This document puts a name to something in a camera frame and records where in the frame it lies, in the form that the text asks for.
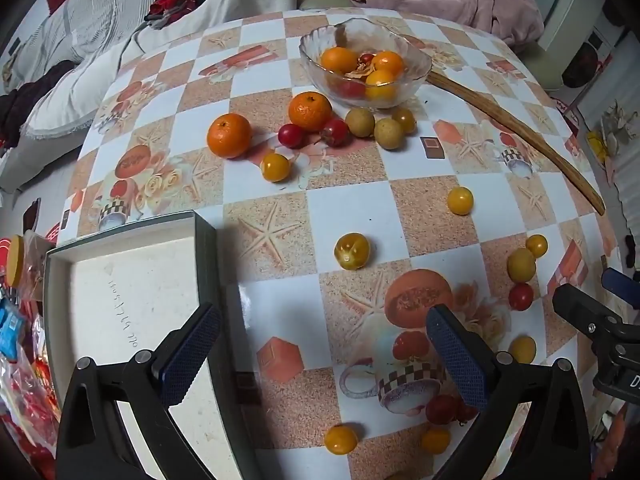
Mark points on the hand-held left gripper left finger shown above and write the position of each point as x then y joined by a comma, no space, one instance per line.
190,355

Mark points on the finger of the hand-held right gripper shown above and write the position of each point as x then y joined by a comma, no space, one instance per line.
575,305
620,281

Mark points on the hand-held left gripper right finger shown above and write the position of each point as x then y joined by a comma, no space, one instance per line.
457,360

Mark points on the tan longan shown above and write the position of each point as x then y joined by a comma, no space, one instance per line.
522,349
405,120
360,121
389,133
521,265

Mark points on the yellow cherry tomato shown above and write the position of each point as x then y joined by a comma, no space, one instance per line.
275,167
460,200
435,441
340,439
536,245
352,251

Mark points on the white box tray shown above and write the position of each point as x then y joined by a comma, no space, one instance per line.
125,300

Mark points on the checkered patterned tablecloth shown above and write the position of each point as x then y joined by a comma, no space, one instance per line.
425,230

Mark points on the pile of snack packets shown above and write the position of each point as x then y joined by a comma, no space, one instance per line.
20,320

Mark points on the curved wooden stick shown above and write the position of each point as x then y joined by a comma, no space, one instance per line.
450,85

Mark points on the dark maroon cloth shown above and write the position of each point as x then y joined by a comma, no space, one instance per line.
30,90

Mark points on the clear glass bowl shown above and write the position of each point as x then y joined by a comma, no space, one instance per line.
320,35

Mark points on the grey striped cushion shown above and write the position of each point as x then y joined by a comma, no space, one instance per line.
100,15

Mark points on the cream covered sofa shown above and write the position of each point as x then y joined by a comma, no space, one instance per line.
240,0

